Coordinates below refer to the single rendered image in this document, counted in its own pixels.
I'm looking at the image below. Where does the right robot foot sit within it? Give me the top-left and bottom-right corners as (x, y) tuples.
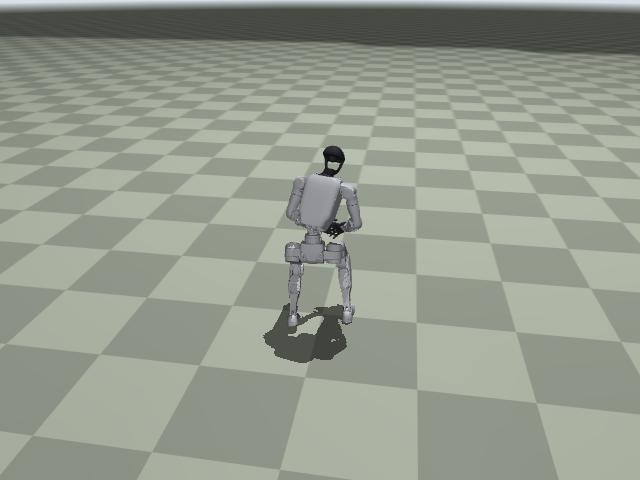
(342, 302), (355, 323)

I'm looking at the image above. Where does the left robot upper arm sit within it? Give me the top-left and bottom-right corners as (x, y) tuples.
(286, 177), (307, 221)

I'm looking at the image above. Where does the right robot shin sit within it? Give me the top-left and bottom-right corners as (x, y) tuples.
(338, 254), (352, 312)

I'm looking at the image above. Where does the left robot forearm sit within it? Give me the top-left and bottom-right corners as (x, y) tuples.
(292, 218), (310, 230)

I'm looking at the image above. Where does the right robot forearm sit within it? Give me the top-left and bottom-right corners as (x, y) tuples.
(340, 220), (362, 232)

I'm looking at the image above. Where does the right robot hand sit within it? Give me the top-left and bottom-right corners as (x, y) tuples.
(327, 222), (346, 239)

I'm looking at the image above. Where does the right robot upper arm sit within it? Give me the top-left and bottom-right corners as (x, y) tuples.
(340, 183), (362, 230)

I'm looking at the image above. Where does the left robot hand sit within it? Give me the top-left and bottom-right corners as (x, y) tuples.
(322, 219), (340, 237)

